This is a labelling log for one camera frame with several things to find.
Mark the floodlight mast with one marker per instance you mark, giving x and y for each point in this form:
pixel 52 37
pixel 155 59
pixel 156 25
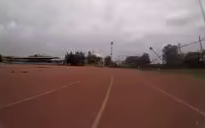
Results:
pixel 111 50

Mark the clump of dark trees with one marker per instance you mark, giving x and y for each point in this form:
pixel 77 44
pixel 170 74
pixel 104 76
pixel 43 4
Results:
pixel 76 59

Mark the tall dark tree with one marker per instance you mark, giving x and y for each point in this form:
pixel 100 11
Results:
pixel 170 55

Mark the low row of trees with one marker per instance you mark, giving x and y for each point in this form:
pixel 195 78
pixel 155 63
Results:
pixel 136 60

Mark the small dark tree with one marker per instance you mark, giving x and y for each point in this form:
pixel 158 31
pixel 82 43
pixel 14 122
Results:
pixel 107 61

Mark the trees behind fence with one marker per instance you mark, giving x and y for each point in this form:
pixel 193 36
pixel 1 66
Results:
pixel 193 58

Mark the low long building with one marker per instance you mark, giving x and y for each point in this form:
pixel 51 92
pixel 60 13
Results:
pixel 31 59

